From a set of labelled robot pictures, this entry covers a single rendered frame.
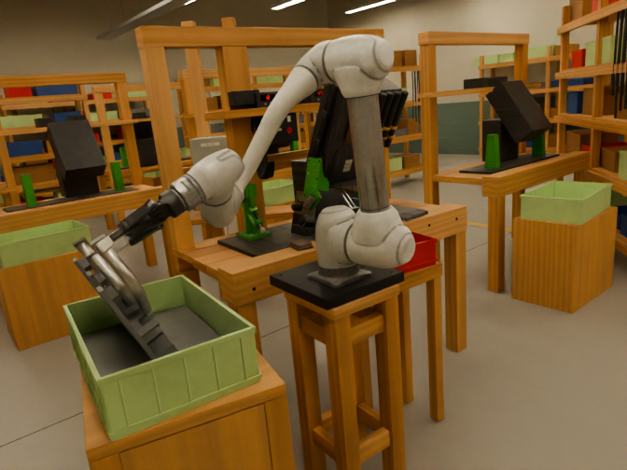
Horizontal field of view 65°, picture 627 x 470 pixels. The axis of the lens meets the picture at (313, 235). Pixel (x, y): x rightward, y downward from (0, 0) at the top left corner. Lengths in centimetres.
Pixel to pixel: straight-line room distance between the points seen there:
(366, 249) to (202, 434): 76
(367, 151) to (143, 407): 97
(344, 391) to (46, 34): 1126
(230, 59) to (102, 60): 1003
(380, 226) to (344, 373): 56
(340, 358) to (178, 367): 67
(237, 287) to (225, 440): 77
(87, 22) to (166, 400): 1165
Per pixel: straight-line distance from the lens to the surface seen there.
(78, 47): 1253
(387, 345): 196
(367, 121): 159
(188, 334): 170
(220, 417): 144
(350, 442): 202
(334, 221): 177
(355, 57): 155
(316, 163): 252
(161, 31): 256
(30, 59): 1227
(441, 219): 281
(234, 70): 269
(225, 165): 139
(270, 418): 149
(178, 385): 137
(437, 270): 228
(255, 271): 209
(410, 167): 925
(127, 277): 132
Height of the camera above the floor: 154
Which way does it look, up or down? 15 degrees down
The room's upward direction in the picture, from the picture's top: 5 degrees counter-clockwise
